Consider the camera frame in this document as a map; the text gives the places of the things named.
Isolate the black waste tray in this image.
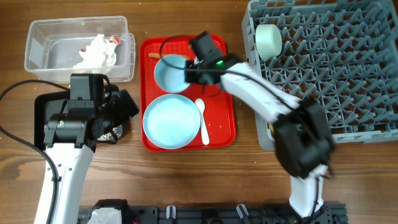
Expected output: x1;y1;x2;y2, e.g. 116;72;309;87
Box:
34;90;118;151

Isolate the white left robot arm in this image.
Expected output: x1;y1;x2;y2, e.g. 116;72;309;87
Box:
34;73;139;223

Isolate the white plastic spoon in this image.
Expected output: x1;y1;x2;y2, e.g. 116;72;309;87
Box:
195;98;210;145

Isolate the mint green rice bowl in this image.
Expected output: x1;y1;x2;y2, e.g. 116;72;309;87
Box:
255;24;282;61

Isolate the red snack wrapper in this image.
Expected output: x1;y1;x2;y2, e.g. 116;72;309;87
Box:
80;34;121;52

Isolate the orange carrot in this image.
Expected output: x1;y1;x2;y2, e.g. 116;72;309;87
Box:
148;52;190;60

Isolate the large light blue plate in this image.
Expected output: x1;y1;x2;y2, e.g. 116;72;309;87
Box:
142;94;200;150

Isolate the white napkin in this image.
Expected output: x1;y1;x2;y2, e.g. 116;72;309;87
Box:
73;49;117;69

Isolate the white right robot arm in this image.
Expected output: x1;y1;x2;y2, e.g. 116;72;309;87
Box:
183;32;335;221

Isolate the spilled white rice pile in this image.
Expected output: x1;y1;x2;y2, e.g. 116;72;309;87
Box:
98;125;123;142

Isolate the grey dishwasher rack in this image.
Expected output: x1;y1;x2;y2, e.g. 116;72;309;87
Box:
242;1;397;143

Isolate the small light blue bowl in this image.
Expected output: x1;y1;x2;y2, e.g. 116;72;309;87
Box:
154;54;190;93

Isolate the yellow plastic cup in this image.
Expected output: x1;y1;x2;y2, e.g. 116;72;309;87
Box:
267;123;274;137

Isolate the red plastic tray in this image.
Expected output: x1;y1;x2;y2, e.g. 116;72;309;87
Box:
139;34;236;152

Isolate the clear plastic bin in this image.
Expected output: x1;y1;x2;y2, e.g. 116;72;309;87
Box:
24;16;136;83

